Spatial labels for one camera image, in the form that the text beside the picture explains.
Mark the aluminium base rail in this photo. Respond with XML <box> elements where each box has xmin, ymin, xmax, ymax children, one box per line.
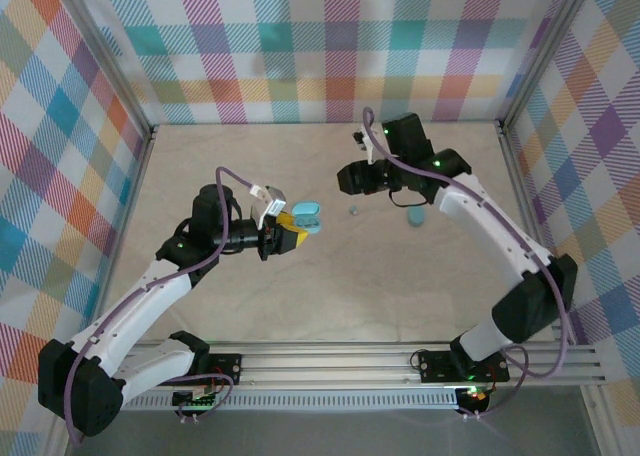
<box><xmin>122</xmin><ymin>343</ymin><xmax>606</xmax><ymax>390</ymax></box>

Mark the aluminium frame post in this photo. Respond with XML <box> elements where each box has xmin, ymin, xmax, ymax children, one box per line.
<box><xmin>49</xmin><ymin>0</ymin><xmax>156</xmax><ymax>140</ymax></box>
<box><xmin>497</xmin><ymin>0</ymin><xmax>599</xmax><ymax>127</ymax></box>

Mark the slotted grey cable duct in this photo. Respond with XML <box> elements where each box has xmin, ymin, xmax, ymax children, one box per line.
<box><xmin>119</xmin><ymin>388</ymin><xmax>461</xmax><ymax>412</ymax></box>

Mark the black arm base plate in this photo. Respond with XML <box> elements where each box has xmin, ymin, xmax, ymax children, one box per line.
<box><xmin>418</xmin><ymin>350</ymin><xmax>511</xmax><ymax>383</ymax></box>
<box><xmin>207</xmin><ymin>353</ymin><xmax>244</xmax><ymax>385</ymax></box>

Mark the aluminium side rail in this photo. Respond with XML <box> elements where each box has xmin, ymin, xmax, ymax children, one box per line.
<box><xmin>496</xmin><ymin>120</ymin><xmax>621</xmax><ymax>456</ymax></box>
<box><xmin>42</xmin><ymin>128</ymin><xmax>157</xmax><ymax>456</ymax></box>

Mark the purple camera cable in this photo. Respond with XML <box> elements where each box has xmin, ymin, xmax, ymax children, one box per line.
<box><xmin>67</xmin><ymin>167</ymin><xmax>259</xmax><ymax>446</ymax></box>
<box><xmin>362</xmin><ymin>106</ymin><xmax>576</xmax><ymax>417</ymax></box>

